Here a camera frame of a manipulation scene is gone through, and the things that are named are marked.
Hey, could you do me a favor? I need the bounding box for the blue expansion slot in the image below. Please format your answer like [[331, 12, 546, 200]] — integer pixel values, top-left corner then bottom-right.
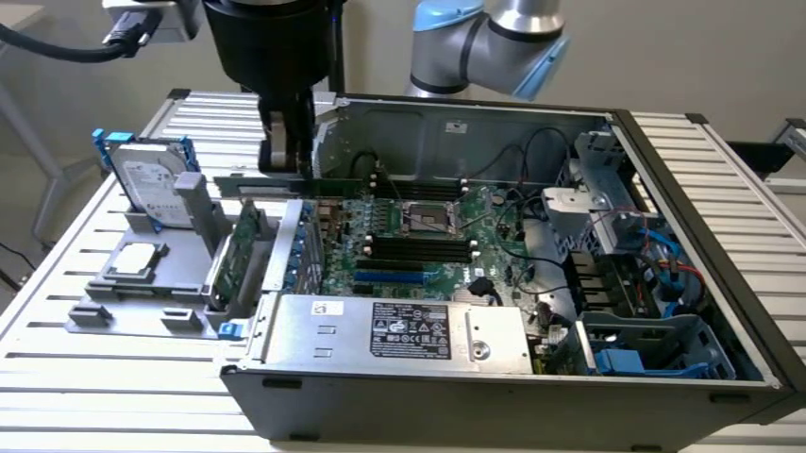
[[352, 269, 426, 286]]

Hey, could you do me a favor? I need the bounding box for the black box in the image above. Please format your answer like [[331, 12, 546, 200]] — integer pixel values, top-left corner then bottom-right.
[[723, 140, 795, 174]]

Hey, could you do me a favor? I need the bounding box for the black fan shroud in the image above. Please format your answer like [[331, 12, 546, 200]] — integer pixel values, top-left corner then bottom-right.
[[562, 248, 663, 318]]

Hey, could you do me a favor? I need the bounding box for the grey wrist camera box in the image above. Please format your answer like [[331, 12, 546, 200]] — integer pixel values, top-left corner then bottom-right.
[[100, 0, 207, 44]]

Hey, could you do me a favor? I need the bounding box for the blue-grey plastic disk bay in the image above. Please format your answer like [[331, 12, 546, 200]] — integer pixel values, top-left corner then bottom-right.
[[574, 310, 739, 379]]

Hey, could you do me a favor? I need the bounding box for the green graphics card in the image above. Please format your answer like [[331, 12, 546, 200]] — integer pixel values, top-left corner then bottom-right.
[[210, 199, 263, 313]]

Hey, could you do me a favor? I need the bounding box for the thin black floor cable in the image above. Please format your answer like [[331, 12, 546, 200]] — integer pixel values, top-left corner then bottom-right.
[[0, 242, 37, 294]]

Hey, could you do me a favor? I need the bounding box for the red wire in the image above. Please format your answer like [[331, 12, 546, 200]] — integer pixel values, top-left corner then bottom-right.
[[665, 262, 707, 285]]

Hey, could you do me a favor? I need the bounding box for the black power connector wire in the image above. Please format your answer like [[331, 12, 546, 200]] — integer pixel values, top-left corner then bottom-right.
[[467, 277, 504, 309]]

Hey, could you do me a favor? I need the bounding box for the grey metal disk bay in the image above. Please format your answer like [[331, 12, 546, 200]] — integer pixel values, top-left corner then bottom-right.
[[539, 129, 663, 257]]

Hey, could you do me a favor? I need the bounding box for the aluminium profile rail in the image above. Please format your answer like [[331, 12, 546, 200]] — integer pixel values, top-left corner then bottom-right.
[[762, 116, 806, 191]]

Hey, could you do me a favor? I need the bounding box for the black looped wire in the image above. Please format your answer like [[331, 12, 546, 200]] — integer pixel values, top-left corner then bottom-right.
[[521, 126, 575, 186]]

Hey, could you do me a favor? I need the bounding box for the grey parts rack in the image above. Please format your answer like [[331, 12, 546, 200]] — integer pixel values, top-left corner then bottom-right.
[[64, 171, 280, 339]]

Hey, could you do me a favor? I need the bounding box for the green RAM stick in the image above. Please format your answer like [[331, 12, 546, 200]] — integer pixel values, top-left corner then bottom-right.
[[212, 174, 374, 200]]

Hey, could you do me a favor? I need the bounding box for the green motherboard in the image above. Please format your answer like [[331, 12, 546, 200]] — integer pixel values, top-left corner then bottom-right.
[[300, 184, 545, 309]]

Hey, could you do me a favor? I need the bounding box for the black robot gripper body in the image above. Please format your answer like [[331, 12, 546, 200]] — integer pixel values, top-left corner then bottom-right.
[[202, 0, 347, 114]]

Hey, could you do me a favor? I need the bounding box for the CPU socket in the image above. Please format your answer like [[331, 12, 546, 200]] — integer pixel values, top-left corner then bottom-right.
[[391, 199, 468, 236]]

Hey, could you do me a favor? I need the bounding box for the blue wire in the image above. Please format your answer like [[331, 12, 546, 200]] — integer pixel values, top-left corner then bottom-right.
[[634, 225, 687, 318]]

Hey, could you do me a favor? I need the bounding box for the silver hard disk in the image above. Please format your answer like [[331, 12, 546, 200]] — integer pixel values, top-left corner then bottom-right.
[[108, 141, 191, 228]]

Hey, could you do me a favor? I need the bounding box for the black sleeved camera cable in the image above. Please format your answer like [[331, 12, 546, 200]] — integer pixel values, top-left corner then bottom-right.
[[0, 8, 160, 65]]

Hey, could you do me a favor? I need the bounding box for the silver power supply unit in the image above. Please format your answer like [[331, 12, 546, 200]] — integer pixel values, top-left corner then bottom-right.
[[247, 292, 538, 377]]

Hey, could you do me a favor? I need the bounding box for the black open PC case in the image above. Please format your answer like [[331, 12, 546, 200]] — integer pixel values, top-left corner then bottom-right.
[[218, 92, 806, 444]]

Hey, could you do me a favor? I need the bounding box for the white table leg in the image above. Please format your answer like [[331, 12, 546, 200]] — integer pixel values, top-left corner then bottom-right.
[[0, 83, 72, 247]]

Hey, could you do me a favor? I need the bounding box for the silver CPU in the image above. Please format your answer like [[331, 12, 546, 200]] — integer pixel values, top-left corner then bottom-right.
[[101, 242, 171, 280]]

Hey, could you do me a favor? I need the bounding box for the blue disk caddy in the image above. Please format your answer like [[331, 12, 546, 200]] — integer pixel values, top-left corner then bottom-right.
[[89, 129, 203, 191]]

